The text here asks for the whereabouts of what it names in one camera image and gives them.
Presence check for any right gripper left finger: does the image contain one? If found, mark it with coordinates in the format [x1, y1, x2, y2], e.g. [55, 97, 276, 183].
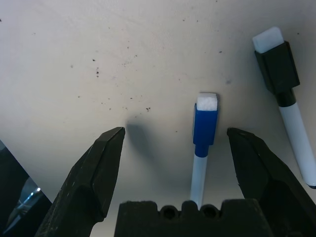
[35, 126, 126, 237]

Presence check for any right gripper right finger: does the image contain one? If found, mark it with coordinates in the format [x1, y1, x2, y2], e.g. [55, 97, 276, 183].
[227, 127, 316, 237]

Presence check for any blue cap whiteboard marker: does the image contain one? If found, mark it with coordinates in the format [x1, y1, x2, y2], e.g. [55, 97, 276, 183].
[190, 92, 221, 207]

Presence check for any black cap whiteboard marker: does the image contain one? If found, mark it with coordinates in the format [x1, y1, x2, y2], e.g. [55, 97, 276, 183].
[252, 26, 316, 190]

